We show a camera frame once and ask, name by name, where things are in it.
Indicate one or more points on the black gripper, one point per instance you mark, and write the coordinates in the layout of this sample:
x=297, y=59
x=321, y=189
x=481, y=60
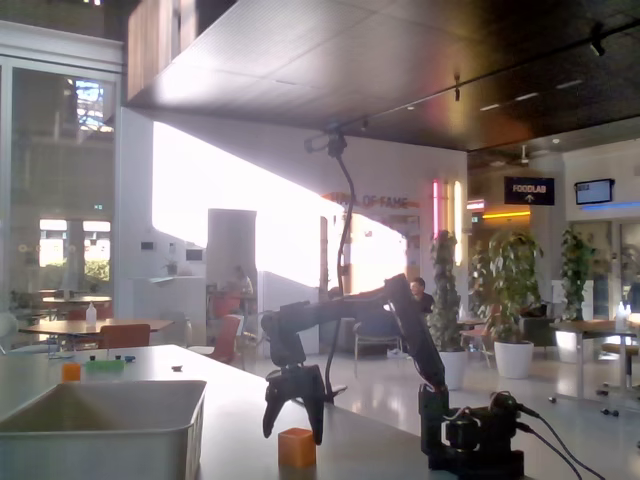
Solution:
x=296, y=384

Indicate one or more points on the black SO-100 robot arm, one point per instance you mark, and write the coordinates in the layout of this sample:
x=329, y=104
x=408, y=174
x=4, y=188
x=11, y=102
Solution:
x=415, y=330

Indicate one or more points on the green flat block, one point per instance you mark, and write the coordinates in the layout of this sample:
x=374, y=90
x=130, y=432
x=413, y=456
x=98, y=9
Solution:
x=104, y=366

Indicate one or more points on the white plastic bin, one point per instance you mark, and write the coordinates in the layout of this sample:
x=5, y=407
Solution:
x=100, y=445

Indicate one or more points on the red chair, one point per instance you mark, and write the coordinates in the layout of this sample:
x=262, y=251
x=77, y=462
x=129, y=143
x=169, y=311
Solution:
x=226, y=337

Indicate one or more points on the grey armchair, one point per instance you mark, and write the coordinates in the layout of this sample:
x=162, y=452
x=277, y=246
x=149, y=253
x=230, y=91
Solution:
x=375, y=332

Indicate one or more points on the seated person in light shirt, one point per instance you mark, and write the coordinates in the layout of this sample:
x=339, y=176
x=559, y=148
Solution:
x=242, y=285

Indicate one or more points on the seated person in black shirt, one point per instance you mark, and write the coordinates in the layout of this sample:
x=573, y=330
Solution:
x=421, y=297

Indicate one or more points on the orange chair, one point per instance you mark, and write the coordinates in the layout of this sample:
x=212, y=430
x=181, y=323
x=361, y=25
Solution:
x=125, y=336

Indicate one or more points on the tall slim potted plant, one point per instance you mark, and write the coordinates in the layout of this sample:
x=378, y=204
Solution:
x=444, y=295

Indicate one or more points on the black gooseneck clamp holder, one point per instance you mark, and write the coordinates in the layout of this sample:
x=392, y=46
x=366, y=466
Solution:
x=346, y=220

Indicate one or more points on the wooden café table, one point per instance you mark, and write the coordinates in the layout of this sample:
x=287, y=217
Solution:
x=95, y=327

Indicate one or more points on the clear spray bottle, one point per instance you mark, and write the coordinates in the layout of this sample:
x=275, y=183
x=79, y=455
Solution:
x=90, y=315

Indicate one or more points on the pink neon tube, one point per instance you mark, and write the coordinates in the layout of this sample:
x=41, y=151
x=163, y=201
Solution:
x=435, y=210

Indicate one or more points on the white light tube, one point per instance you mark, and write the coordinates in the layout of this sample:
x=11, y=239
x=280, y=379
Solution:
x=458, y=222

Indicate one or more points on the bushy potted plant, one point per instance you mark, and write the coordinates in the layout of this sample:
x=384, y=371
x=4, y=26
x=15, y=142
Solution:
x=512, y=285

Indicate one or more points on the leafy potted plant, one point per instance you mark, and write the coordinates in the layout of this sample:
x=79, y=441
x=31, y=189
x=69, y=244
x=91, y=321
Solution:
x=575, y=275

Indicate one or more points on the wood-topped table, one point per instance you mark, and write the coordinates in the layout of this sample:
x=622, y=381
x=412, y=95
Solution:
x=595, y=326

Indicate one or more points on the black Foodlab sign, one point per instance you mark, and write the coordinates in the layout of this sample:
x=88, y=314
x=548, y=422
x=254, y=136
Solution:
x=529, y=190

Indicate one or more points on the white plastic bottle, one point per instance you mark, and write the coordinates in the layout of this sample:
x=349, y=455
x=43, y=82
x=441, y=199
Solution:
x=621, y=317

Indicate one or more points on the black track spotlight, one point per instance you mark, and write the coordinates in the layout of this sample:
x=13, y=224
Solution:
x=597, y=44
x=456, y=90

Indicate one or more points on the wall display screen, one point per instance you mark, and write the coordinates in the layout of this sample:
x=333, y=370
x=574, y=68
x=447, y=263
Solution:
x=594, y=192

